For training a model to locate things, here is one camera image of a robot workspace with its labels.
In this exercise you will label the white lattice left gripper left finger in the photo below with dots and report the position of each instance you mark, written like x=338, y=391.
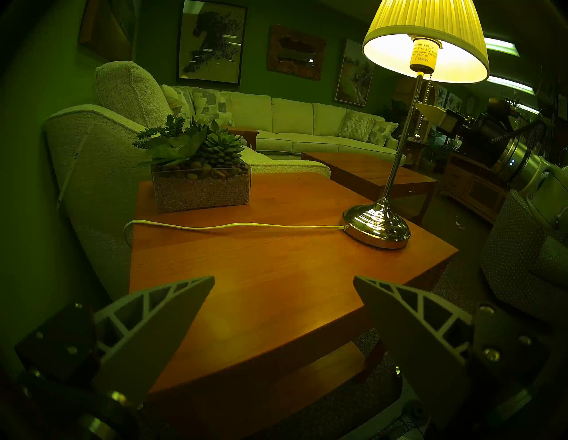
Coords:
x=146, y=328

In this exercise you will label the white lattice left gripper right finger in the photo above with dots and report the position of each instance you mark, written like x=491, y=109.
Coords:
x=412, y=341

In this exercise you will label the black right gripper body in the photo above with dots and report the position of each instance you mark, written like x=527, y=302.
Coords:
x=470, y=128

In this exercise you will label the finger of the white lattice right gripper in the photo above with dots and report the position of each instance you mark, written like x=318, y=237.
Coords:
x=431, y=114

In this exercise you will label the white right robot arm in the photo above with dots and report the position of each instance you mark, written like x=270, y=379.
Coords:
x=517, y=162

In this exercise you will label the chrome table lamp pleated shade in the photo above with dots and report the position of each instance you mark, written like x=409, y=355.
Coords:
x=426, y=17

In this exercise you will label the grey patchwork patterned throw pillow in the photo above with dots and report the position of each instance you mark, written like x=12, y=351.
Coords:
x=213, y=106
x=177, y=104
x=381, y=132

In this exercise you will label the wooden console cabinet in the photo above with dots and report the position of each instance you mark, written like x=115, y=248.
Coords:
x=475, y=186

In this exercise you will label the rectangular ceiling light panel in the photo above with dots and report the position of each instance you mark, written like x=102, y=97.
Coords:
x=510, y=84
x=501, y=46

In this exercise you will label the beige striped throw pillow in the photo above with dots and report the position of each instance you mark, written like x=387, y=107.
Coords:
x=357, y=125

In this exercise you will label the framed tree landscape painting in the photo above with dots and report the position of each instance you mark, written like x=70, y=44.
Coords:
x=355, y=75

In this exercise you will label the wooden coffee table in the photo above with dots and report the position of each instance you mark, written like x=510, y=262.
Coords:
x=364, y=170

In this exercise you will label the grey dotted fabric armchair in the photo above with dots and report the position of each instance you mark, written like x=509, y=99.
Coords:
x=514, y=261

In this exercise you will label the wooden side table with shelf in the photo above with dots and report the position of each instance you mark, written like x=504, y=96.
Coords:
x=275, y=275

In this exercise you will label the succulent plants in glass planter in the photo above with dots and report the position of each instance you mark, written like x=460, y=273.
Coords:
x=199, y=193

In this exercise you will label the cream sectional sofa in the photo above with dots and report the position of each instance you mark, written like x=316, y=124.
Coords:
x=102, y=177

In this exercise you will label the small wooden corner table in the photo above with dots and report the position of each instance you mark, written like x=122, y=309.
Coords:
x=242, y=134

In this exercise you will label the framed black horse artwork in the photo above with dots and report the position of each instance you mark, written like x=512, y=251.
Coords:
x=213, y=44

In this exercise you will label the rustic wood framed wall mirror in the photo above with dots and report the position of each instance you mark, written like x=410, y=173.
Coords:
x=275, y=66

